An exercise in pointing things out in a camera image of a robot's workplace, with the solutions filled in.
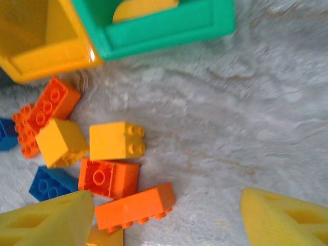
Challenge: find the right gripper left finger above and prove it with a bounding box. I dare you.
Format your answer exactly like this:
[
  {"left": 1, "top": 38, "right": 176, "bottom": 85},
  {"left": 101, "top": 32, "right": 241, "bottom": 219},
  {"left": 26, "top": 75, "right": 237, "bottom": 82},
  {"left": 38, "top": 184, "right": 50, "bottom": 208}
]
[{"left": 0, "top": 190, "right": 95, "bottom": 246}]

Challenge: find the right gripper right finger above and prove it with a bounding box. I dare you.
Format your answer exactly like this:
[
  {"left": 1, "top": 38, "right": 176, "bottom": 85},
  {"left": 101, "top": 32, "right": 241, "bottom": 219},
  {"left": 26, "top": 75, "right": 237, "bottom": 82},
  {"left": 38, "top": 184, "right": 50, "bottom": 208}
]
[{"left": 239, "top": 187, "right": 328, "bottom": 246}]

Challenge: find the blue lego brick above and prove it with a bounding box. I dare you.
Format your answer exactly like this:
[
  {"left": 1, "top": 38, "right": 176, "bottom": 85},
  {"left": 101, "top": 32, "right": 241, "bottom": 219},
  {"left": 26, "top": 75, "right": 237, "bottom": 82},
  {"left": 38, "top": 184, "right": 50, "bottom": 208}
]
[
  {"left": 0, "top": 117, "right": 19, "bottom": 152},
  {"left": 29, "top": 166, "right": 79, "bottom": 202}
]

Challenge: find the yellow lego brick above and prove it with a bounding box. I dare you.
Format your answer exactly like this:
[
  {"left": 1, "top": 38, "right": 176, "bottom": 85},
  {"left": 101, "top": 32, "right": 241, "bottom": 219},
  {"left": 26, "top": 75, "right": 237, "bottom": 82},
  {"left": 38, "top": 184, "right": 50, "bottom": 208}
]
[
  {"left": 86, "top": 225, "right": 124, "bottom": 246},
  {"left": 35, "top": 118, "right": 89, "bottom": 169},
  {"left": 112, "top": 0, "right": 180, "bottom": 24},
  {"left": 89, "top": 121, "right": 146, "bottom": 161}
]

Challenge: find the orange square lego brick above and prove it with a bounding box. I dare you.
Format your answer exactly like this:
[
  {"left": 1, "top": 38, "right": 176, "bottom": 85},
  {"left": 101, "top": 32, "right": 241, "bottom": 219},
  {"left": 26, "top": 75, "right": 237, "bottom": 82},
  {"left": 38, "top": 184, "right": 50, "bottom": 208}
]
[{"left": 78, "top": 157, "right": 140, "bottom": 200}]

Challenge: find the orange long lego brick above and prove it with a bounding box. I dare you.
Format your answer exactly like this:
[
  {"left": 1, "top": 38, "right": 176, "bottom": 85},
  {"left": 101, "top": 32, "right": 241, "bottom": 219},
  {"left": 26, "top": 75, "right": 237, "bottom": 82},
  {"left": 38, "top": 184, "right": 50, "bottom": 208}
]
[
  {"left": 27, "top": 76, "right": 82, "bottom": 134},
  {"left": 94, "top": 182, "right": 177, "bottom": 233}
]

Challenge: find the orange flat lego plate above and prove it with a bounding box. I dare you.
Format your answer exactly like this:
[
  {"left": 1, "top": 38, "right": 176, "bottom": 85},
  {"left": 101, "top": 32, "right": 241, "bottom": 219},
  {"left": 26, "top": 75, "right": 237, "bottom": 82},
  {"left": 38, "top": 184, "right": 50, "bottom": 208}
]
[{"left": 12, "top": 104, "right": 41, "bottom": 159}]

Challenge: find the yellow plastic bin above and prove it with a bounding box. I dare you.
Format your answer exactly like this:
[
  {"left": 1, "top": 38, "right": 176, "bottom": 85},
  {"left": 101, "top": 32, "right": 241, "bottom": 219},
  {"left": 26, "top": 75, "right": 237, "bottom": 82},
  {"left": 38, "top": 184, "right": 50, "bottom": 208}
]
[{"left": 0, "top": 0, "right": 105, "bottom": 85}]

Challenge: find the green plastic bin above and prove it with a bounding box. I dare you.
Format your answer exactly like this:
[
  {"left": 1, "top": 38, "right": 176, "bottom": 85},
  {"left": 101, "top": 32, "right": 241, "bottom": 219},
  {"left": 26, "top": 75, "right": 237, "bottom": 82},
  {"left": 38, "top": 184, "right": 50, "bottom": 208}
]
[{"left": 70, "top": 0, "right": 236, "bottom": 62}]

